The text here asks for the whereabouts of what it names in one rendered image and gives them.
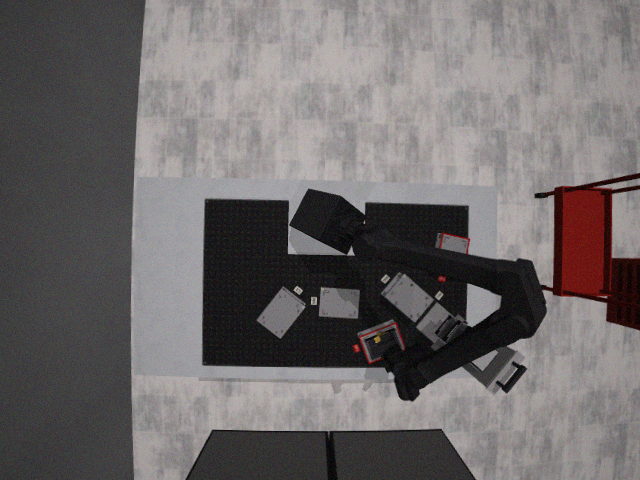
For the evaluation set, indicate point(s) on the grey slotted shelf rack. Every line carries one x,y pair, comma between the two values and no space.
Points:
435,317

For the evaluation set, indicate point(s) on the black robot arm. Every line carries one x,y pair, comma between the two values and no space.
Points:
521,295

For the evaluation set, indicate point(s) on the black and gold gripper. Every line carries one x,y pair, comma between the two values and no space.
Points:
386,354

